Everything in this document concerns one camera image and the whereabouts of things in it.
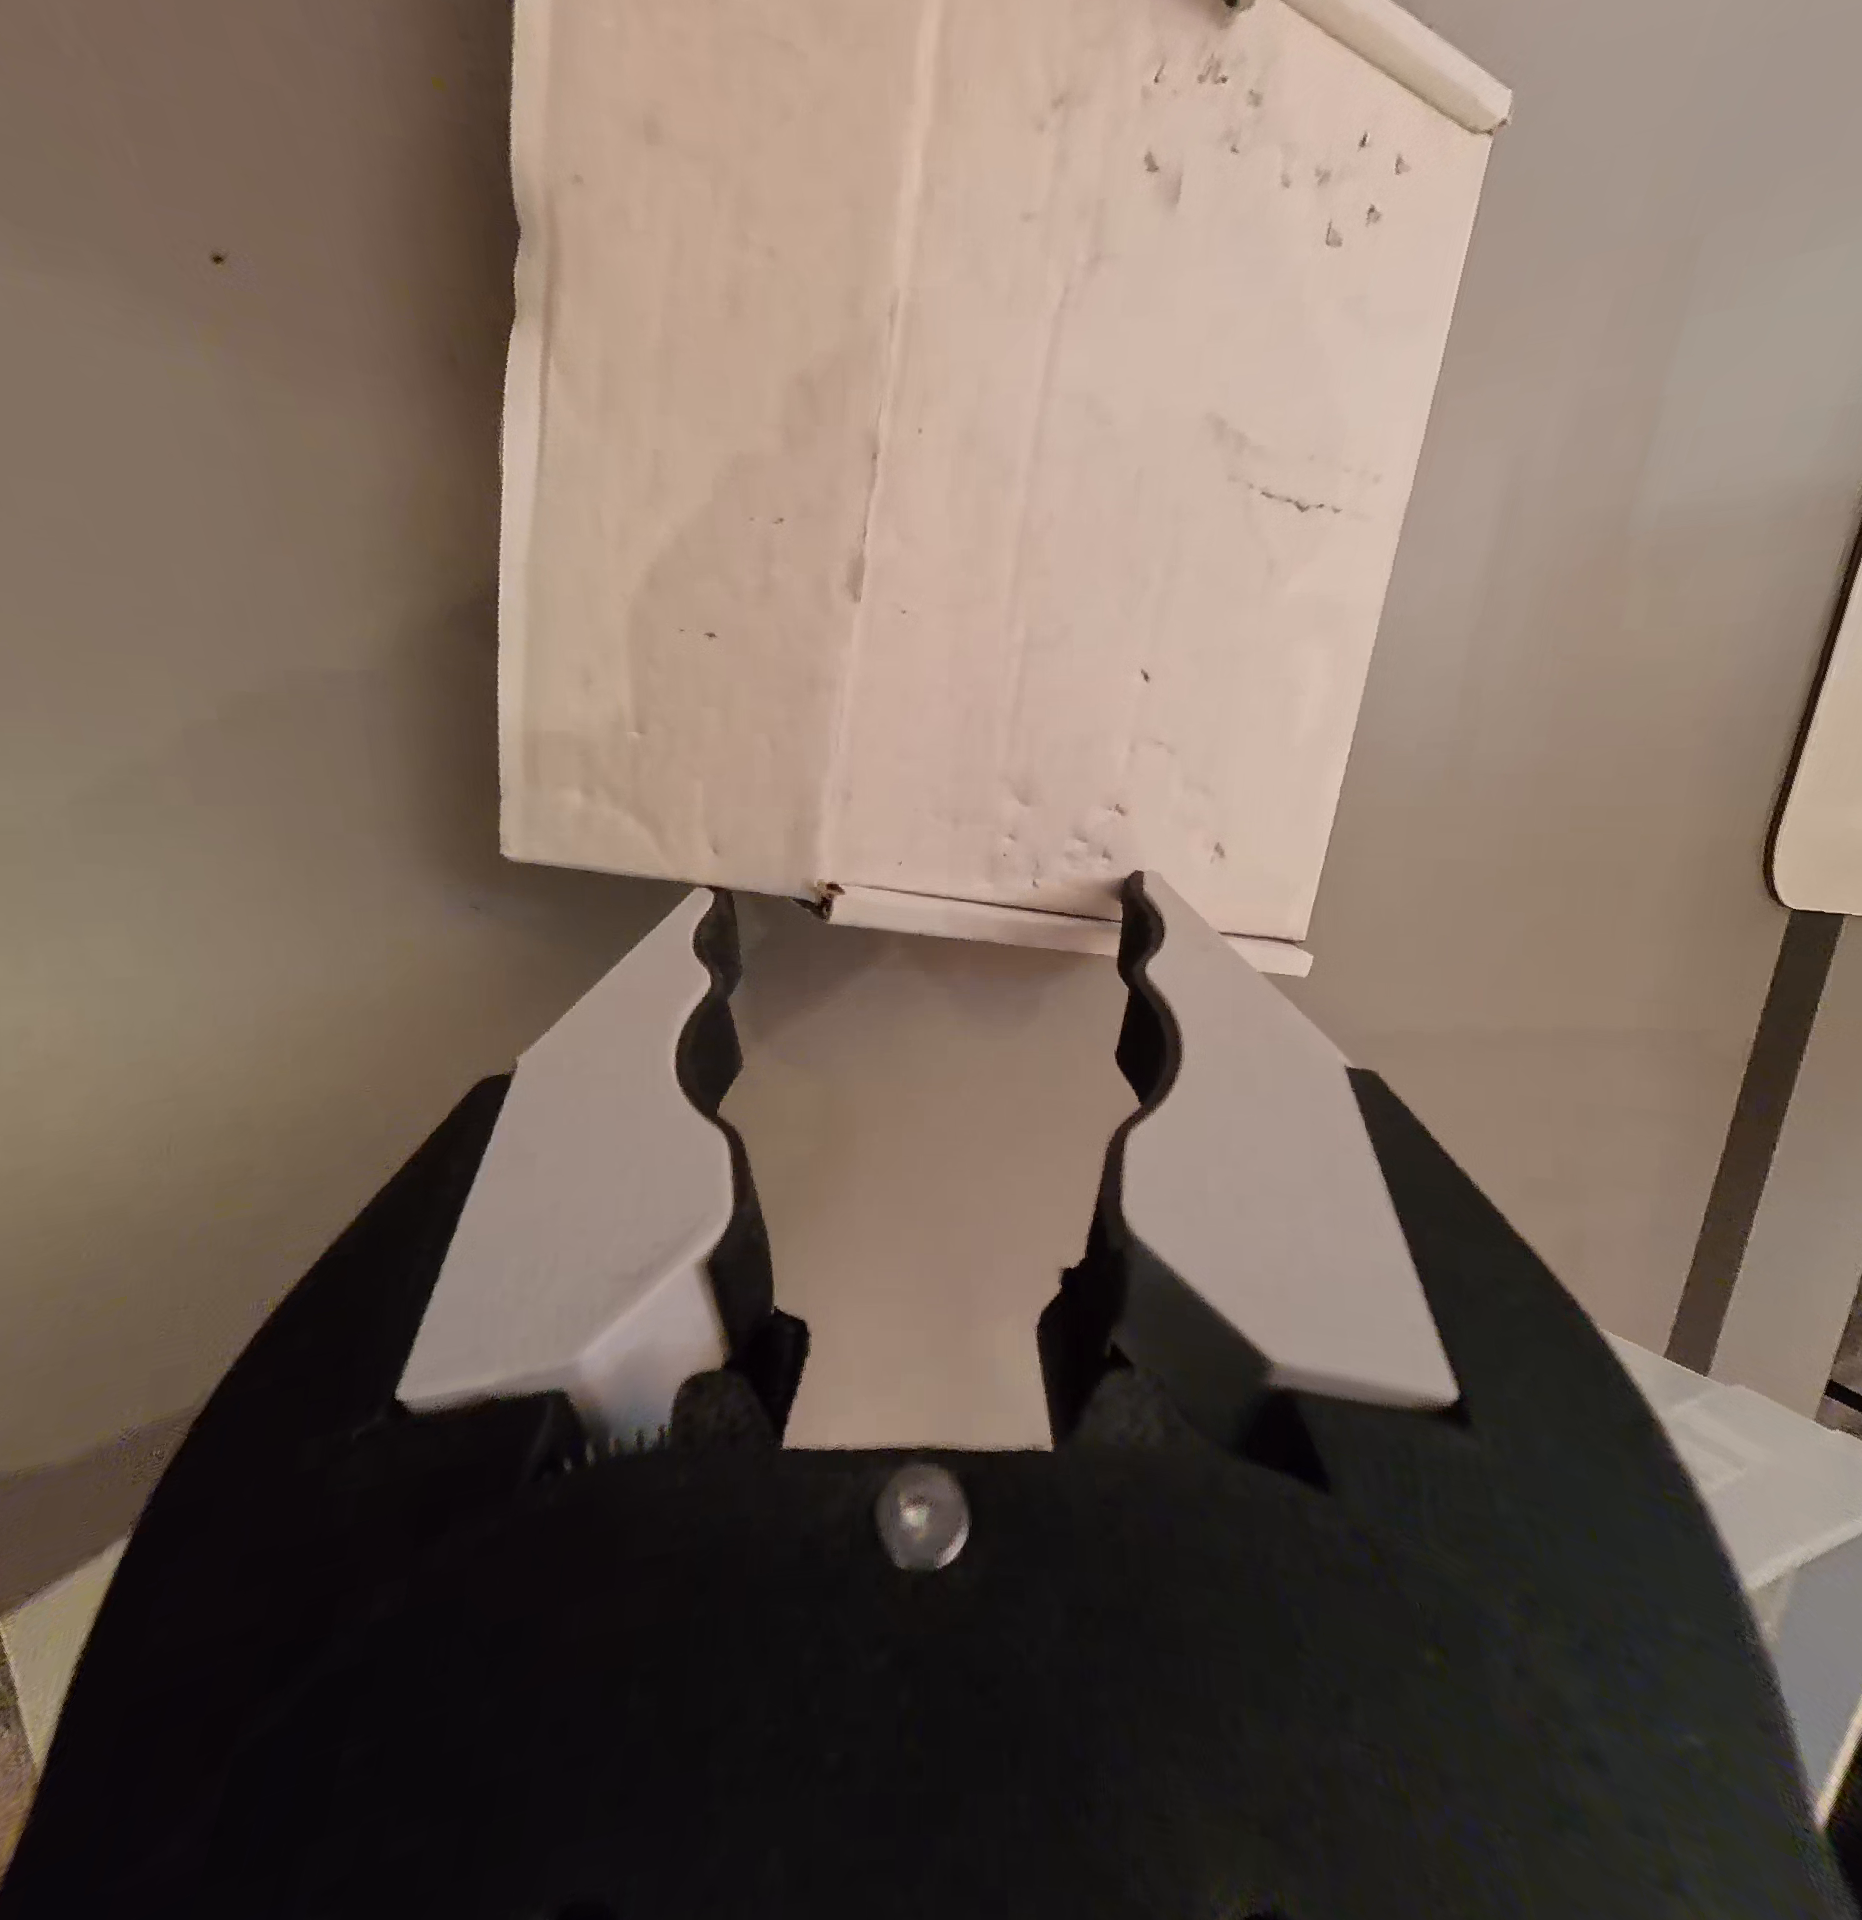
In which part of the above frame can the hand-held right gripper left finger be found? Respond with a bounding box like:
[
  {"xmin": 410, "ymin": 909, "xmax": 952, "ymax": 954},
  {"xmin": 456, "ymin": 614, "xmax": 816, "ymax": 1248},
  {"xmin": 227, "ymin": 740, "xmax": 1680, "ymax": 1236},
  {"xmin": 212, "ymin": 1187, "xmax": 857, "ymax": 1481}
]
[{"xmin": 394, "ymin": 885, "xmax": 810, "ymax": 1447}]

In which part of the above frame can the clear plastic storage bin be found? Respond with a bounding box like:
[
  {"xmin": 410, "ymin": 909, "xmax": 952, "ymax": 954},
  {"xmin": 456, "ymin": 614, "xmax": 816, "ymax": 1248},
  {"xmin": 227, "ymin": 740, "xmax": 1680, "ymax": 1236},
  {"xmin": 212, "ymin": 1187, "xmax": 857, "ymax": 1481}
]
[{"xmin": 1598, "ymin": 1329, "xmax": 1862, "ymax": 1823}]

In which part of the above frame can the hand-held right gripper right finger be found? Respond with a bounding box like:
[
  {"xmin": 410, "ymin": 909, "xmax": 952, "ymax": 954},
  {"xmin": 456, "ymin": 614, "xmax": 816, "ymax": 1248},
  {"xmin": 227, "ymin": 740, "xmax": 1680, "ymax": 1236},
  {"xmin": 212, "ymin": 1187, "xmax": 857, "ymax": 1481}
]
[{"xmin": 1035, "ymin": 867, "xmax": 1464, "ymax": 1447}]

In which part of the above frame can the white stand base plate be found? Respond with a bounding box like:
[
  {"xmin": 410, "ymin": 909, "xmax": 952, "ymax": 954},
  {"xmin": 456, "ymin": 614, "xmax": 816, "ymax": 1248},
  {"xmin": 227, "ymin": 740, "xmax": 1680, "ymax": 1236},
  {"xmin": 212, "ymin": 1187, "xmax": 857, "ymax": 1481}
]
[{"xmin": 1761, "ymin": 428, "xmax": 1862, "ymax": 915}]

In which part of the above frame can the white cardboard box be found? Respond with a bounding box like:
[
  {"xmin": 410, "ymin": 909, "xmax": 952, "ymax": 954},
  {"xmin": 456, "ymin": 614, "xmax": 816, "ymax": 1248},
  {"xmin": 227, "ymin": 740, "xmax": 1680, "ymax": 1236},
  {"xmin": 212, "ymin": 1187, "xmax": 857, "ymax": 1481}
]
[{"xmin": 496, "ymin": 0, "xmax": 1517, "ymax": 986}]

